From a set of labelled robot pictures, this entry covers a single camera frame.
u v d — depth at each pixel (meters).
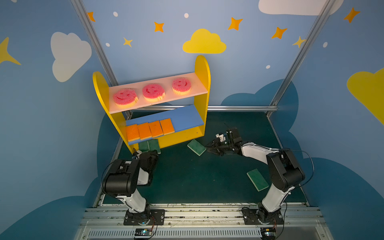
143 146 0.98
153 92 0.69
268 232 0.72
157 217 0.74
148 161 0.75
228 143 0.78
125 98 0.66
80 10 0.69
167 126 0.93
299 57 0.88
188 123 0.95
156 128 0.91
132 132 0.89
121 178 0.48
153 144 0.98
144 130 0.91
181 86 0.73
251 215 0.76
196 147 1.01
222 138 0.86
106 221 0.74
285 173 0.49
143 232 0.71
